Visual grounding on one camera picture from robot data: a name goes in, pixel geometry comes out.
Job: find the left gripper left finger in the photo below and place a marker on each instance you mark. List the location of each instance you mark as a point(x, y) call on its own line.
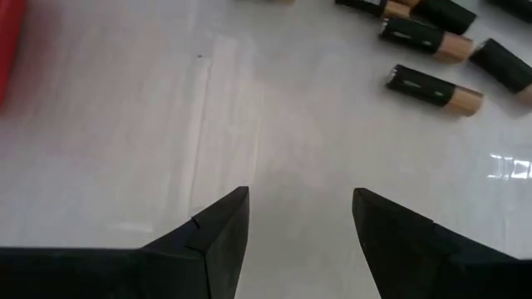
point(124, 274)

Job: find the red plastic bin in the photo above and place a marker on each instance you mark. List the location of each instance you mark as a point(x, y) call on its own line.
point(8, 41)

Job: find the black copper Duracell battery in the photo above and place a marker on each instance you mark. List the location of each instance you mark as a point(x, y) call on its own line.
point(426, 39)
point(434, 89)
point(503, 68)
point(446, 14)
point(374, 6)

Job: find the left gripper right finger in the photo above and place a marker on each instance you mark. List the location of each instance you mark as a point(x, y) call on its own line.
point(436, 266)

